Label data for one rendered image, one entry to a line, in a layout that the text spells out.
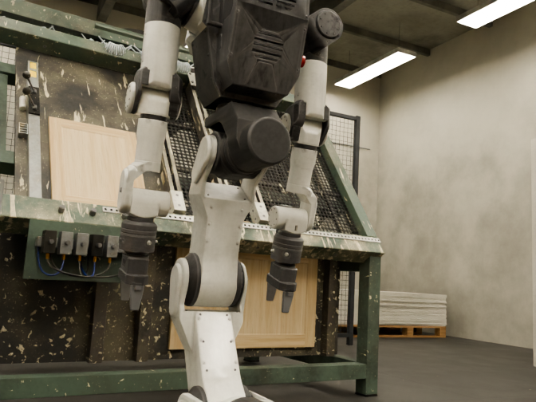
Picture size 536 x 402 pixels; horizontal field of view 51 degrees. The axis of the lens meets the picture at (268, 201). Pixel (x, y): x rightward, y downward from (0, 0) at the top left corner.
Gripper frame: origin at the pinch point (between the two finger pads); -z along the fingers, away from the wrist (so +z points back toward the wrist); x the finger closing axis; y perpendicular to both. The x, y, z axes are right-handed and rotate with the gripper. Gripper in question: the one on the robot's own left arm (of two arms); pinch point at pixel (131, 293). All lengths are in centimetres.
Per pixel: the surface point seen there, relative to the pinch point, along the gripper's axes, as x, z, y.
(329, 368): 110, -60, -140
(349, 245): 122, 6, -151
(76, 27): 237, 117, -4
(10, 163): 137, 28, 27
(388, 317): 408, -104, -426
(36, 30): 191, 99, 21
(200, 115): 174, 69, -71
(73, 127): 154, 49, 0
